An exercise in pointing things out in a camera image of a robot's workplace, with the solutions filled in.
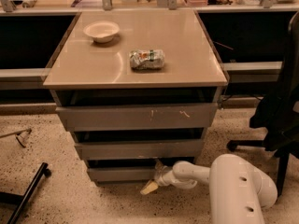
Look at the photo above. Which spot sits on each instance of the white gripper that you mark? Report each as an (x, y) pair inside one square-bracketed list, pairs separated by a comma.
[(162, 175)]

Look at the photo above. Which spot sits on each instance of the grey bottom drawer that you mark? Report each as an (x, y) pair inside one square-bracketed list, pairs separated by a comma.
[(128, 170)]

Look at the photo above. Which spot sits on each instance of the grey drawer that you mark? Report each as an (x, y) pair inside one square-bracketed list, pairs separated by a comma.
[(139, 150), (128, 170), (136, 117)]

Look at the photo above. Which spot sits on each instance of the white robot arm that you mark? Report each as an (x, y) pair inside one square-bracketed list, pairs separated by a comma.
[(238, 191)]

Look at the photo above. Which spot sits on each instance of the grey middle drawer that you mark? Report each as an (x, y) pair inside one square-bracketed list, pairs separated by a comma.
[(139, 150)]

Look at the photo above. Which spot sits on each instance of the grey drawer cabinet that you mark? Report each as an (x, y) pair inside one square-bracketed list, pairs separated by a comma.
[(87, 73)]

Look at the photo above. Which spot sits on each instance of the grey top drawer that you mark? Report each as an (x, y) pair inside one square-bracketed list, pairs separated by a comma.
[(136, 117)]

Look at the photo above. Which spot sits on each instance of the crumpled snack bag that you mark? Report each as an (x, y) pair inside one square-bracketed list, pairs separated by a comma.
[(152, 59)]

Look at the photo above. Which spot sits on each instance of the black office chair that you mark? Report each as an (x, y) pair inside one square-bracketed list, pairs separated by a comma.
[(278, 110)]

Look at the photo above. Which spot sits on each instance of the metal tool on floor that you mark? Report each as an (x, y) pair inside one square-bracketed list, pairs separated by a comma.
[(21, 136)]

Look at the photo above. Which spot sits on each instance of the black chair base leg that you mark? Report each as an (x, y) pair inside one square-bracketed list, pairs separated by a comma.
[(20, 200)]

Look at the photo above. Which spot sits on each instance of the white paper bowl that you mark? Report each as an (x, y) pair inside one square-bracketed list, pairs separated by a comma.
[(101, 31)]

